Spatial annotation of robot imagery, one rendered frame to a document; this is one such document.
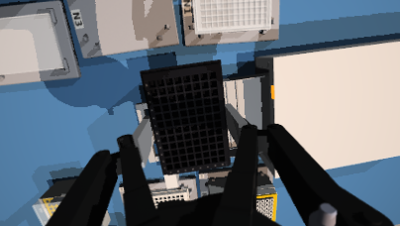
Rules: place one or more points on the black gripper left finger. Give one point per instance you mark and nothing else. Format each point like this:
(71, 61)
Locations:
(87, 201)

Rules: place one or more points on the blue flat mat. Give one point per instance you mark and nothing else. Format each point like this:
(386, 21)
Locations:
(49, 130)

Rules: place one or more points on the white multi-well plate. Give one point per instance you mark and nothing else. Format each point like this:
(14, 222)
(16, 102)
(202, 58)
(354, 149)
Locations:
(222, 16)

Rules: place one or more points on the black multi-well plate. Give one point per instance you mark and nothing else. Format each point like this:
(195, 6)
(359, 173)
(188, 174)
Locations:
(195, 115)

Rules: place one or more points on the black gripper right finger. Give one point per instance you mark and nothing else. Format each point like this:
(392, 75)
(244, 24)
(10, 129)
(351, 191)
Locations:
(319, 200)

